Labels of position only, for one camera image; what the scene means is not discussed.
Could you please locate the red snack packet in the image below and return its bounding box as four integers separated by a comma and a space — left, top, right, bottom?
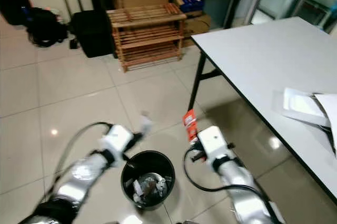
183, 109, 200, 145

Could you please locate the black round rubbish bin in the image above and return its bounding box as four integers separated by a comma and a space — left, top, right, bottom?
121, 150, 176, 211

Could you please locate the crumpled trash pile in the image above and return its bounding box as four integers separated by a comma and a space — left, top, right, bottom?
132, 174, 168, 205

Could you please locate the white flat paper box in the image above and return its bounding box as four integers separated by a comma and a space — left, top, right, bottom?
281, 87, 330, 127

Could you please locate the black trolley suitcase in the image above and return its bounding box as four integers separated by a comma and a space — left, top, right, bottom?
59, 0, 115, 59

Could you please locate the wooden slatted shoe rack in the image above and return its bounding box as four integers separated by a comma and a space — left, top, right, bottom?
106, 3, 188, 73

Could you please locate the small brown cardboard box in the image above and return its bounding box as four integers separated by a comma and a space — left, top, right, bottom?
183, 14, 212, 36

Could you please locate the white paper sheet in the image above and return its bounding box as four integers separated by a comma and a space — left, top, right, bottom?
313, 93, 337, 157

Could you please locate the black backpack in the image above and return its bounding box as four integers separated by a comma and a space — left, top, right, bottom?
22, 6, 68, 48

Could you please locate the blue box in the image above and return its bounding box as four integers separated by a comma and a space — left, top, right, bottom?
174, 0, 206, 13

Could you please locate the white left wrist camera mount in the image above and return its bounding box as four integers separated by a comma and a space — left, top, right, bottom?
102, 123, 136, 154

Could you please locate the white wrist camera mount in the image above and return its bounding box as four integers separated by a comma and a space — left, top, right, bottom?
102, 123, 136, 154
196, 125, 231, 166

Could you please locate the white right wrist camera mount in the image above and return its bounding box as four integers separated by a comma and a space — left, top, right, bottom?
196, 125, 231, 166

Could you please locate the black metal table frame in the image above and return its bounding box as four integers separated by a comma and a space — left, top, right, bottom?
189, 35, 337, 203

